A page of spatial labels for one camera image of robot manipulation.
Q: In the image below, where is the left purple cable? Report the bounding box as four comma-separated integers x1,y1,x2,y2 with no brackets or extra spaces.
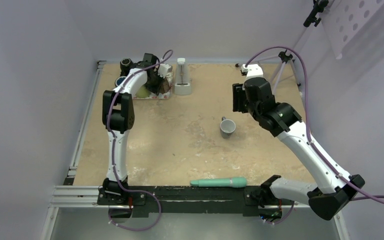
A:
105,49,174,233

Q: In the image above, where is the white metronome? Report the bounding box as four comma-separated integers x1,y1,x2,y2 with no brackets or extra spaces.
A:
174,58,192,96

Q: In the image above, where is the grey mug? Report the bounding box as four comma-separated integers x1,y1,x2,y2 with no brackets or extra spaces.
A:
219,116,236,139

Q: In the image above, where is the black mug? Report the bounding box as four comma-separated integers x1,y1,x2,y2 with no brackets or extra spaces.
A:
119,58,133,77

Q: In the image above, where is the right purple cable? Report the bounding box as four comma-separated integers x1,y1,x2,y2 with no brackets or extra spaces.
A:
243,46,384,226

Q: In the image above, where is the dark blue mug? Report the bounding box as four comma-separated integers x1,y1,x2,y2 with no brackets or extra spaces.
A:
114,76,126,87

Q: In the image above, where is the aluminium frame rail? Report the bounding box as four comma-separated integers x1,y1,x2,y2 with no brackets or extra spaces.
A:
45,63,350,240

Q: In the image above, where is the perforated music stand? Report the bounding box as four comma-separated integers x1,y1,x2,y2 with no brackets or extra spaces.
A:
235,0,384,97

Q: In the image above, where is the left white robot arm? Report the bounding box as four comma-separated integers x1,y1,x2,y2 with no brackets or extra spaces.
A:
100,50,173,205

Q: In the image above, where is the purple cable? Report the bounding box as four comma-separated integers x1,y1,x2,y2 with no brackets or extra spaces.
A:
243,46,384,226
105,49,174,233

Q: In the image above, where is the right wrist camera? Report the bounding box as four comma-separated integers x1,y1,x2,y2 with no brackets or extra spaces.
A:
240,64,264,80

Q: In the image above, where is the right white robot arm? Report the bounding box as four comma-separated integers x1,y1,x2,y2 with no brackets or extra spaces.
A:
232,77,365,221

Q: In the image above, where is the teal cylindrical tool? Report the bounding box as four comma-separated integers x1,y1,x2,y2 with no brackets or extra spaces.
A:
189,177,248,188

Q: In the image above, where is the green mug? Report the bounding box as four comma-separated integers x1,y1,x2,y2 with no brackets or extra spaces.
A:
135,85,151,99

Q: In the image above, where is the floral tray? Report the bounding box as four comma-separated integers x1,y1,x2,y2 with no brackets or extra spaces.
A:
133,70,174,100

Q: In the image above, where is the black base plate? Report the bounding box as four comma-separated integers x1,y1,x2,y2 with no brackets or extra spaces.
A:
97,185,292,218

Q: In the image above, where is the brown mug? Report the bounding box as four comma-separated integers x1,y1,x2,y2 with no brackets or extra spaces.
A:
157,79,171,96

